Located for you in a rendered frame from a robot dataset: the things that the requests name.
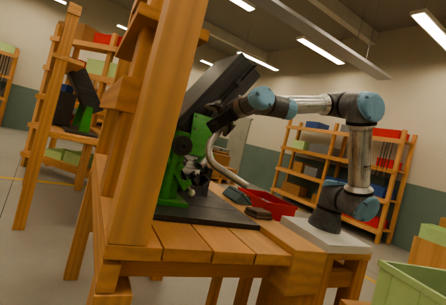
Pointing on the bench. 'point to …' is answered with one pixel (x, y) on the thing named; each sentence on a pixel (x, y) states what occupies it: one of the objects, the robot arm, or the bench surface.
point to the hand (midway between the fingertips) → (213, 122)
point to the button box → (237, 195)
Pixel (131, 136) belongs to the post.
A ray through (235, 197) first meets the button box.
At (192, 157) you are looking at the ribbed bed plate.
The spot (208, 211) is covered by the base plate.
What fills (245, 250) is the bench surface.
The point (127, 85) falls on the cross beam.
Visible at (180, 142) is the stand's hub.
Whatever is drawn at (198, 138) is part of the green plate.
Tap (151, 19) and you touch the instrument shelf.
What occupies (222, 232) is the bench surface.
